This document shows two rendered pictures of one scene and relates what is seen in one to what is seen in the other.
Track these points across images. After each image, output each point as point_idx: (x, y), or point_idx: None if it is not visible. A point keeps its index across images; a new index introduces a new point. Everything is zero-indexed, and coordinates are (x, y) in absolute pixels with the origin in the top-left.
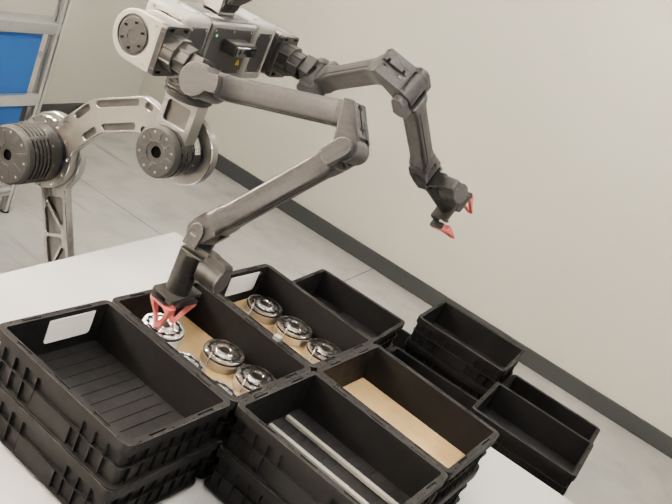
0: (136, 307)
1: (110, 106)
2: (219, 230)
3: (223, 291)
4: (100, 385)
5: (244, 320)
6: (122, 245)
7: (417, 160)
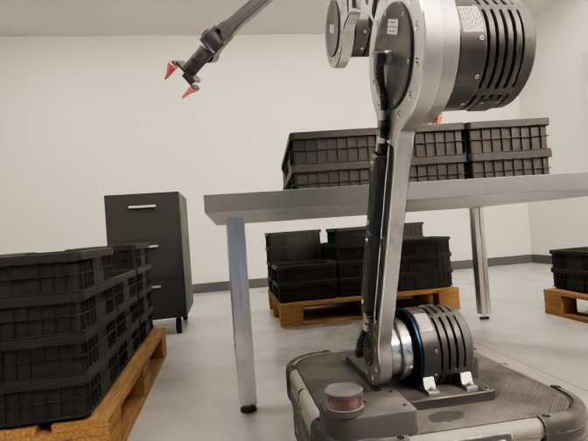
0: (440, 134)
1: None
2: None
3: (344, 145)
4: None
5: None
6: (325, 187)
7: (237, 31)
